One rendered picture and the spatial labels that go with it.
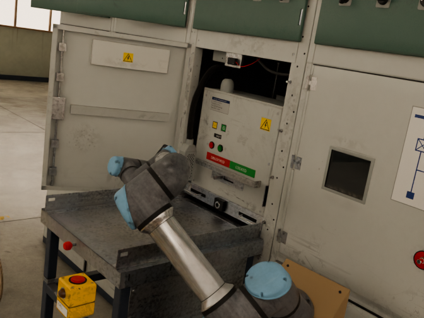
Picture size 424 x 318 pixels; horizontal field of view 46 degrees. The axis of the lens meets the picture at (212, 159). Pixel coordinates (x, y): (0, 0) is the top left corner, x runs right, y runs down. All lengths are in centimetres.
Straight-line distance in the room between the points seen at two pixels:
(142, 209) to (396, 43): 94
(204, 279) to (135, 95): 122
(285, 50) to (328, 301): 95
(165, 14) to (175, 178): 124
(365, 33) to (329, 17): 16
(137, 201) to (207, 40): 112
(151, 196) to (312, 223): 73
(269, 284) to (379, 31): 88
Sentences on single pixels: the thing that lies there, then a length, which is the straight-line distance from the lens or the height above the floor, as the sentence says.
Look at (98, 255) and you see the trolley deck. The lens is 177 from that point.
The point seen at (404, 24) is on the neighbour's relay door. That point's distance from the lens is 170.
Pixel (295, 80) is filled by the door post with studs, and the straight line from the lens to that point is 194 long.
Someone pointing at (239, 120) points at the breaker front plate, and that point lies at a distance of 219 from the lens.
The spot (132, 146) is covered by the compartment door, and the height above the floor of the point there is 107.
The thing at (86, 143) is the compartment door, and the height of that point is 106.
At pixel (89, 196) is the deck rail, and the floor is 89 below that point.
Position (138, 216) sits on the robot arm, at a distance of 139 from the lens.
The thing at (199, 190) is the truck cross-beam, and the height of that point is 91.
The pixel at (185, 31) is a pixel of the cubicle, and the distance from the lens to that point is 245.
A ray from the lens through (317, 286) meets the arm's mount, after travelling 160.
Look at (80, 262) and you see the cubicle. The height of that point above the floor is 11.
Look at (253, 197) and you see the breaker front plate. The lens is 216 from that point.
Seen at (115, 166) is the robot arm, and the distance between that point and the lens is 184.
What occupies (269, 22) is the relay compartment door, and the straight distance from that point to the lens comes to 203.
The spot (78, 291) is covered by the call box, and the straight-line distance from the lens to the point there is 146.
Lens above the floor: 160
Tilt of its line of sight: 13 degrees down
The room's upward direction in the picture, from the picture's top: 9 degrees clockwise
